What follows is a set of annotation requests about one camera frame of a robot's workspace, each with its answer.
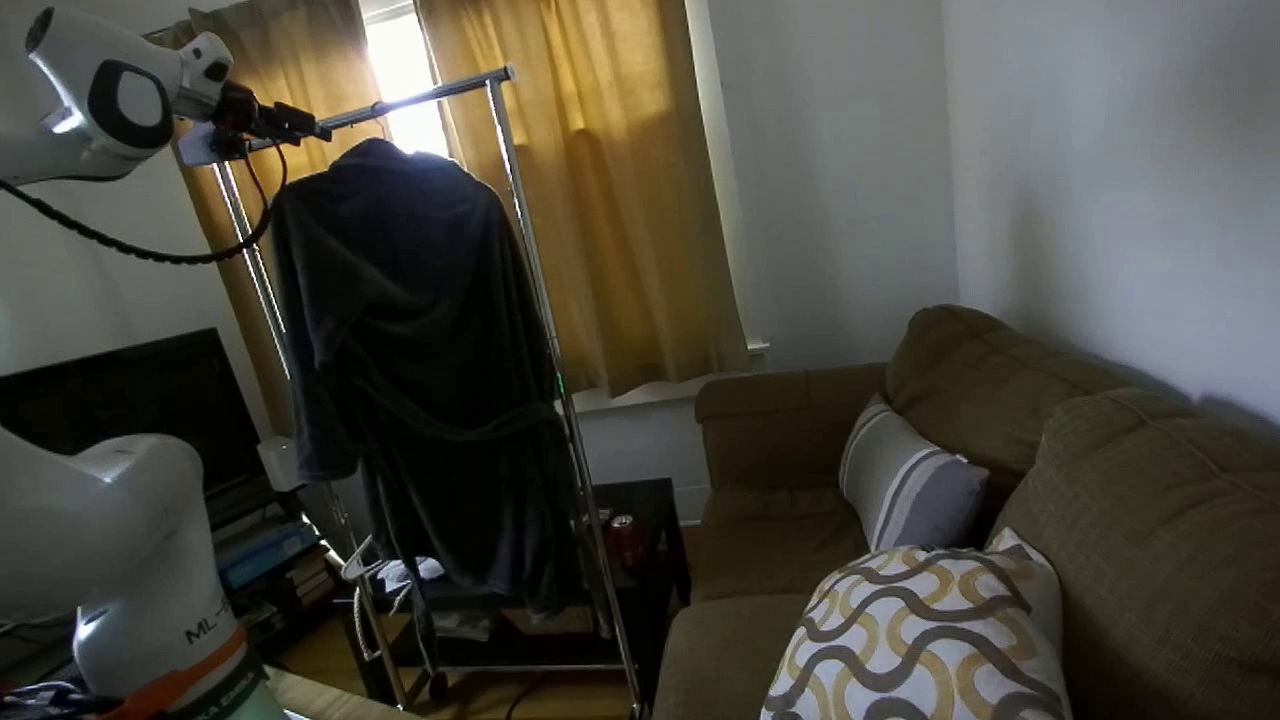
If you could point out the stack of books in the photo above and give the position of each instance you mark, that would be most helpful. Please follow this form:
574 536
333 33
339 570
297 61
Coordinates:
273 555

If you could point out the mustard curtain narrow panel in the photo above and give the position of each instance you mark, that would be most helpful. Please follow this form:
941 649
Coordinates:
241 295

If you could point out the brown fabric sofa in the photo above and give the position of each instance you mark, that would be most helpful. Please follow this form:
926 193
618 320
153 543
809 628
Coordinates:
1144 534

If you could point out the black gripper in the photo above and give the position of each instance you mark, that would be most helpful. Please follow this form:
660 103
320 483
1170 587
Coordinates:
241 120

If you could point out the dark grey robe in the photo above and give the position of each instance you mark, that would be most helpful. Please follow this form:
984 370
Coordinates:
415 362

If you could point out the black low table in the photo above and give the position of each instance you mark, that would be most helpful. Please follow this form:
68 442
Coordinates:
645 534

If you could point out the grey striped pillow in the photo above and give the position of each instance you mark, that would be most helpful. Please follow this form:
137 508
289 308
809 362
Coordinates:
905 483

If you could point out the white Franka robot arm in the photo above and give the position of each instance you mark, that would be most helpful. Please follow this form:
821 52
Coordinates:
94 534

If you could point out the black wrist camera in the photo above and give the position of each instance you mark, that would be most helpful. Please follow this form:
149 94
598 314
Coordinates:
303 124

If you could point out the wave patterned pillow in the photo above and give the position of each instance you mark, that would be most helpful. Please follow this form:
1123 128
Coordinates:
923 640

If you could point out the black television screen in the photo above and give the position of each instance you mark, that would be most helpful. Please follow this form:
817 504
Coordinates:
134 400

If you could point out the white crumpled bag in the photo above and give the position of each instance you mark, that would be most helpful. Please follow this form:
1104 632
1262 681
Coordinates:
402 572

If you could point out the mustard curtain wide panel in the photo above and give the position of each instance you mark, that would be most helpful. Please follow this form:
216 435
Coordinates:
603 203

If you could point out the chrome clothes rack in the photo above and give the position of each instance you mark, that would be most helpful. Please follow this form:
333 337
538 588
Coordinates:
532 267

